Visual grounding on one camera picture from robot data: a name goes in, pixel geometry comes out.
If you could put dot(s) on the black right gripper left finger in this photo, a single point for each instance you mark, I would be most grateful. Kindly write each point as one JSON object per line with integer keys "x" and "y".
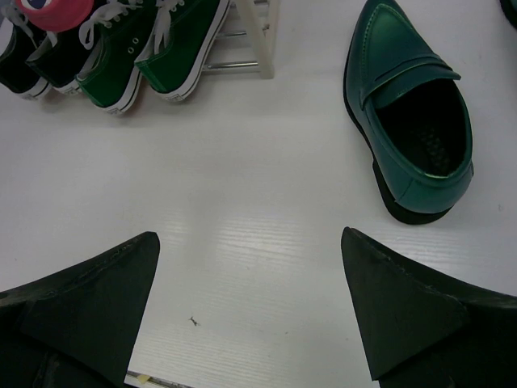
{"x": 78, "y": 327}

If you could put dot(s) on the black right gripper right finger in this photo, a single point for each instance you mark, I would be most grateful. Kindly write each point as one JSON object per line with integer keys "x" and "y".
{"x": 422, "y": 328}

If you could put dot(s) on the dark green loafer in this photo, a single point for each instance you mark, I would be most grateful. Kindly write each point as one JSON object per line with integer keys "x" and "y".
{"x": 509, "y": 8}
{"x": 403, "y": 99}

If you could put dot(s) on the green canvas sneaker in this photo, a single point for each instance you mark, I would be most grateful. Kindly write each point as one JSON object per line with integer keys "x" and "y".
{"x": 115, "y": 35}
{"x": 182, "y": 35}

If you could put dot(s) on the pink slide sandal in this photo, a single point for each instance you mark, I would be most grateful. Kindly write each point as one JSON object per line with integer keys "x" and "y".
{"x": 56, "y": 15}

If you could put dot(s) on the cream shoe rack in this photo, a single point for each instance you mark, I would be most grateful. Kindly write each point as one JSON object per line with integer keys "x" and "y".
{"x": 259, "y": 24}

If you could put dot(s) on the black sneaker left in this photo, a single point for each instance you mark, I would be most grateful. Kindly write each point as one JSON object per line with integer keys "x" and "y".
{"x": 16, "y": 74}

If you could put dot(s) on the black sneaker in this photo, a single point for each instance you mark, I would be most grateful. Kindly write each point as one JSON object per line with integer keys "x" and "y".
{"x": 59, "y": 58}
{"x": 16, "y": 74}

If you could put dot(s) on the black sneaker right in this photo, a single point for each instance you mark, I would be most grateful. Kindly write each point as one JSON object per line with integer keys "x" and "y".
{"x": 59, "y": 58}

